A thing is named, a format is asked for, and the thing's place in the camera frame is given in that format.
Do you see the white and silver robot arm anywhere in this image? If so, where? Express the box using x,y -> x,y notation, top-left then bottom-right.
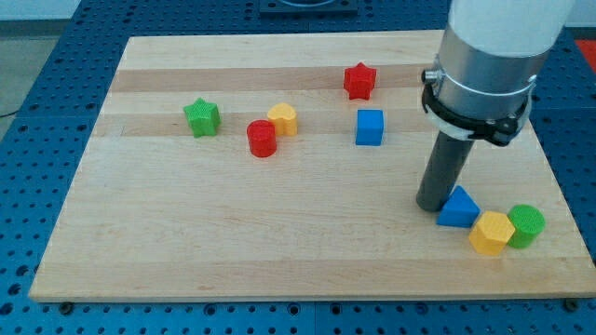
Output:
422,0 -> 575,146

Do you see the red star block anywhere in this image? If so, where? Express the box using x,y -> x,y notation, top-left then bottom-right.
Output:
343,62 -> 377,101

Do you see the green star block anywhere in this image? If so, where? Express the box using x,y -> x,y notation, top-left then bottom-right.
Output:
183,98 -> 221,138

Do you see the wooden board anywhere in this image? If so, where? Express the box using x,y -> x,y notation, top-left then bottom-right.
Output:
29,30 -> 595,302

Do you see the red cylinder block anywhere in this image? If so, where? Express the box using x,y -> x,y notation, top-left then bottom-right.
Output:
247,119 -> 277,158

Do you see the yellow heart block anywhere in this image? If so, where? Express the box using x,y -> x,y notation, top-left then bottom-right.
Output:
267,102 -> 298,136

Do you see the blue cube block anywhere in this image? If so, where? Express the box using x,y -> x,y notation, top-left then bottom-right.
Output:
355,109 -> 385,146

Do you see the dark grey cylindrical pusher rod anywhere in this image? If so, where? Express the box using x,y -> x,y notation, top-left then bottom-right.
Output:
415,132 -> 474,212

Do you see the blue triangle block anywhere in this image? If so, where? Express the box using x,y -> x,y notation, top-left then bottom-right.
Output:
437,185 -> 481,228

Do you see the yellow hexagon block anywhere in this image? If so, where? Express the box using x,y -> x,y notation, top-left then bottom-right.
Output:
468,211 -> 515,256

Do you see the green cylinder block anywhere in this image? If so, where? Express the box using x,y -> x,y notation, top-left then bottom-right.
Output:
508,204 -> 546,248

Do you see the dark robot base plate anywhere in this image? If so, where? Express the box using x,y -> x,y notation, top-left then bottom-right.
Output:
259,0 -> 358,17

